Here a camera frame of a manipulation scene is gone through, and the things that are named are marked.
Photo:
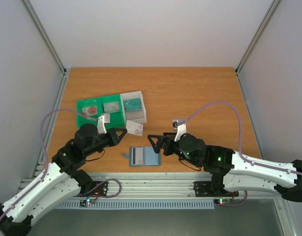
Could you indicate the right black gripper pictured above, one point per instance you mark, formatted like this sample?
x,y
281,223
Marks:
x,y
164,145

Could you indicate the aluminium corner post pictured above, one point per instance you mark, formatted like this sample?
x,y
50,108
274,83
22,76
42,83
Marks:
x,y
260,30
38,24

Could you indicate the right small circuit board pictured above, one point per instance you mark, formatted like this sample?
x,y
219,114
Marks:
x,y
219,202

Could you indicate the card with red circle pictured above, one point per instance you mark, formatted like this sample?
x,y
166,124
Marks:
x,y
90,111

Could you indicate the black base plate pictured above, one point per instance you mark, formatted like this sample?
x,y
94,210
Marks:
x,y
204,189
98,189

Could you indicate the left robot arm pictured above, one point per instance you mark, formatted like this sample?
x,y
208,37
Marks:
x,y
61,179

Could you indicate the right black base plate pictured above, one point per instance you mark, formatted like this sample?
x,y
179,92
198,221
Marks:
x,y
204,189

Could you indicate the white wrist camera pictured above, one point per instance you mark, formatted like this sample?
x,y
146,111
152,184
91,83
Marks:
x,y
102,120
179,125

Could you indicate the teal leather card holder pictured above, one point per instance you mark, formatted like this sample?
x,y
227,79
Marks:
x,y
150,157

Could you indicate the left aluminium corner post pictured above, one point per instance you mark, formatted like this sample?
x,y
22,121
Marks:
x,y
38,24

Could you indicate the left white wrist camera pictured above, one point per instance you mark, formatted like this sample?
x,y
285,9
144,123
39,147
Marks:
x,y
102,120

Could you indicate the aluminium front rail frame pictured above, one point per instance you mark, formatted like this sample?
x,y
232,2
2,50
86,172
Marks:
x,y
165,185

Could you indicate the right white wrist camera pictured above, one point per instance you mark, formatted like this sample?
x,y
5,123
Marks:
x,y
179,125

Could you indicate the grey card in green bin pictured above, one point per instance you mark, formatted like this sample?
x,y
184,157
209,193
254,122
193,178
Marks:
x,y
112,107

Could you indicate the grey slotted cable duct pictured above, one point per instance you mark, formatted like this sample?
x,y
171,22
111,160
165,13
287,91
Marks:
x,y
111,204

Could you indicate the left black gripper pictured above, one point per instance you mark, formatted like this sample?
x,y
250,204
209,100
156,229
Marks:
x,y
118,138

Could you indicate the white translucent plastic bin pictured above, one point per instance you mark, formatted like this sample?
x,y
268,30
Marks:
x,y
137,116

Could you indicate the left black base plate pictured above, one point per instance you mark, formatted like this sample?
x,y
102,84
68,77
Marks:
x,y
98,189

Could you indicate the left small circuit board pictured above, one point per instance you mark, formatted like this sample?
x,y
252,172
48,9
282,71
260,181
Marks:
x,y
87,202

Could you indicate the small circuit board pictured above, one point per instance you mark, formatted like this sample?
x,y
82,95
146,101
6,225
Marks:
x,y
87,202
219,202

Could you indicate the right aluminium corner post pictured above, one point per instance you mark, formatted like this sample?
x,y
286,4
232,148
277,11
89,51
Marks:
x,y
260,30

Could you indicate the green plastic bin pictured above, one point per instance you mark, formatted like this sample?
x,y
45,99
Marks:
x,y
116,119

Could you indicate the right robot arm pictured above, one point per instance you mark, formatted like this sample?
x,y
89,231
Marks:
x,y
229,171

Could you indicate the teal cards in white bin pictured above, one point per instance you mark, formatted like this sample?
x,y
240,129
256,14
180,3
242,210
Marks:
x,y
132,105

